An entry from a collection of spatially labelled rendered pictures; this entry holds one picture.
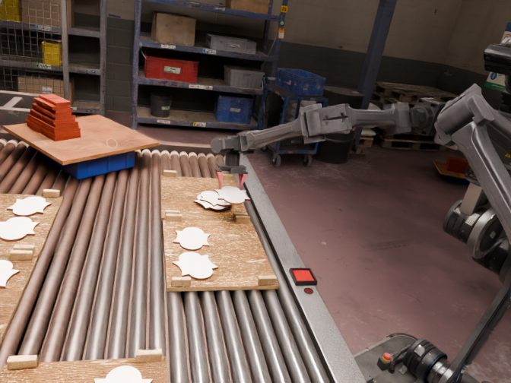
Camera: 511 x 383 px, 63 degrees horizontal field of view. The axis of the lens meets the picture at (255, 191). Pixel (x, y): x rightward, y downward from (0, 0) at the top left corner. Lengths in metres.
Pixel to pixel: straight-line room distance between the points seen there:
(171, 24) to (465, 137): 4.88
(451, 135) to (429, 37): 6.73
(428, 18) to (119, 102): 4.94
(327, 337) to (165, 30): 4.83
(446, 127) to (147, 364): 0.89
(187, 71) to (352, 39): 2.72
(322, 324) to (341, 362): 0.14
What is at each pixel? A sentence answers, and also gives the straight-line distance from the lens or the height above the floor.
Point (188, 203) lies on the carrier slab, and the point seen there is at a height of 0.94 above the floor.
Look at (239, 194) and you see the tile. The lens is 1.62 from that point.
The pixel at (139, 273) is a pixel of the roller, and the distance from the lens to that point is 1.38.
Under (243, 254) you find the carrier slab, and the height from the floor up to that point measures 0.94.
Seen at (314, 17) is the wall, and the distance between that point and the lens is 6.74.
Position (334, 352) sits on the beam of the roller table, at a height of 0.92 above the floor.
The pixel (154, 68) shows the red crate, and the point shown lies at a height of 0.78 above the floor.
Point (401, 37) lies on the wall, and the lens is 7.48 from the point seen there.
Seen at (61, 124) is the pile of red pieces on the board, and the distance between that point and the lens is 2.07.
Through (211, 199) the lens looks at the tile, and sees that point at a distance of 1.77.
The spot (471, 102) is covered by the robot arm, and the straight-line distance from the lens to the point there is 1.06.
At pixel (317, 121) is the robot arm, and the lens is 1.26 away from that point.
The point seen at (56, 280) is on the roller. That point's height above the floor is 0.91.
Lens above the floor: 1.74
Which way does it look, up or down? 24 degrees down
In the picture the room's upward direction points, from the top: 10 degrees clockwise
